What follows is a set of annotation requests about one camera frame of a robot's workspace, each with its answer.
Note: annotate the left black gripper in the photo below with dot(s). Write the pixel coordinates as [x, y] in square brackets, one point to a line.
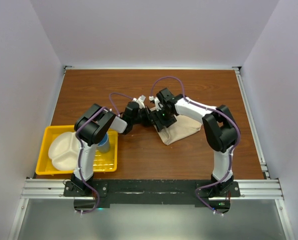
[149, 120]

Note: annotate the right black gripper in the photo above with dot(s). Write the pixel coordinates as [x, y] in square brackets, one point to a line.
[156, 116]

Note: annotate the beige cloth napkin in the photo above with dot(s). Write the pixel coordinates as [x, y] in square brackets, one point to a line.
[182, 128]

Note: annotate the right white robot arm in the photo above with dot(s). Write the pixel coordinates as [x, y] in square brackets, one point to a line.
[221, 131]

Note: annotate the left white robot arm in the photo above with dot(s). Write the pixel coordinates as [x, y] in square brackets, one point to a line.
[91, 129]

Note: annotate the blue plastic cup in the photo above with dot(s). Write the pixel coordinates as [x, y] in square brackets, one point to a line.
[104, 144]

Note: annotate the yellow plastic tray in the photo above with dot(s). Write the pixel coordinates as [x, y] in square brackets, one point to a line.
[103, 162]

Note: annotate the white divided plate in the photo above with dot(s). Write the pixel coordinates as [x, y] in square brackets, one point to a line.
[64, 151]

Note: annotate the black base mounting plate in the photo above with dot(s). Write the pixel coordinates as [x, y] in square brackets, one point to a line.
[199, 193]

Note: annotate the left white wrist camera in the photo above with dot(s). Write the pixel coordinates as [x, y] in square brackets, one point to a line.
[140, 100]

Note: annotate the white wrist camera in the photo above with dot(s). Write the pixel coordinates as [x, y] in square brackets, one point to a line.
[140, 100]
[156, 102]

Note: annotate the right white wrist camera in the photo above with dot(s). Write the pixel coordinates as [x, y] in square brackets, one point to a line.
[156, 102]

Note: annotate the aluminium table frame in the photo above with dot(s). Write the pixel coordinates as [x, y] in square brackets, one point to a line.
[253, 217]

